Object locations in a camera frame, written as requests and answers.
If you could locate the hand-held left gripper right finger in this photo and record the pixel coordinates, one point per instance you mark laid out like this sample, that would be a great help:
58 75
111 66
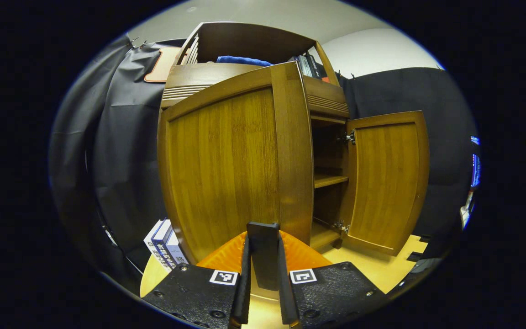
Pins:
286 297

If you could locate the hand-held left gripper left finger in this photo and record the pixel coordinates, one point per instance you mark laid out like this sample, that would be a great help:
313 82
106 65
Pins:
244 292

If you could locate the wooden double-door shoe cabinet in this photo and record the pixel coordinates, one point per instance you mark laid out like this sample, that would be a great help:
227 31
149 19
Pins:
254 41

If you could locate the metal door hinge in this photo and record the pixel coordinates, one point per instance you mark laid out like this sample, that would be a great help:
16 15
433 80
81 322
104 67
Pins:
349 137
341 226

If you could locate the wooden inner cabinet shelf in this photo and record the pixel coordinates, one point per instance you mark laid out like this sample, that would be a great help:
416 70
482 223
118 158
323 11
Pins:
329 180

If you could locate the wooden cabinet drawer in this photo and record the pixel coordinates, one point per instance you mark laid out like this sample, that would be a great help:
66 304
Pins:
322 98

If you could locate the navy spine book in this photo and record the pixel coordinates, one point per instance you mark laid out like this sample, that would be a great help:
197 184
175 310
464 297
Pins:
171 251

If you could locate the black backdrop cloth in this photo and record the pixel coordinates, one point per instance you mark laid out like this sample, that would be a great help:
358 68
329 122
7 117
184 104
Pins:
126 151

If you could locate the blue and white object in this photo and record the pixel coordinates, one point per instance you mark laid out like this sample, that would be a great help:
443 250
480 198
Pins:
474 169

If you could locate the grey book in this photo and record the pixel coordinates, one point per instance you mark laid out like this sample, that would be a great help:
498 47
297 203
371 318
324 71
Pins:
305 67

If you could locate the black book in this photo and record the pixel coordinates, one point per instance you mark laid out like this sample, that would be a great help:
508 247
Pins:
317 67

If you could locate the folded blue towel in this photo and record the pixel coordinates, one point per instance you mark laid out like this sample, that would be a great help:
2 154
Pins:
242 61

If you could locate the dark blue book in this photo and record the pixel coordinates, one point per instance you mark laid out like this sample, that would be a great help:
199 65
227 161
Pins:
295 59

